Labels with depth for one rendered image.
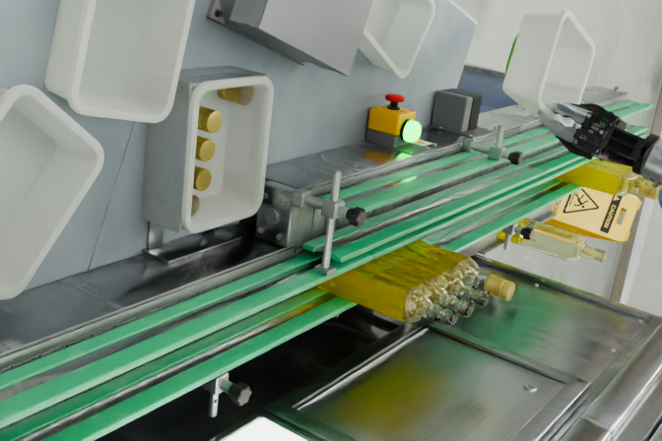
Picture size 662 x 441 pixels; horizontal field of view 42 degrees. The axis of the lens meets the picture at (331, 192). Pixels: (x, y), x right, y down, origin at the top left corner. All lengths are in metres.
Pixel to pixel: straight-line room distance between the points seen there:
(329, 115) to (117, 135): 0.52
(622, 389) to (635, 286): 6.06
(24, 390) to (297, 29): 0.65
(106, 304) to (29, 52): 0.33
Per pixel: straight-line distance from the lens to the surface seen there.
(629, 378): 1.62
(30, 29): 1.11
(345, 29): 1.41
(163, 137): 1.24
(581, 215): 4.76
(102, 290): 1.19
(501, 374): 1.51
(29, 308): 1.15
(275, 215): 1.36
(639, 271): 7.57
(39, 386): 1.02
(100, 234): 1.26
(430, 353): 1.52
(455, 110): 1.93
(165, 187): 1.25
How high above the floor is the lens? 1.63
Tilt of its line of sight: 32 degrees down
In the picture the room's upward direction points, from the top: 108 degrees clockwise
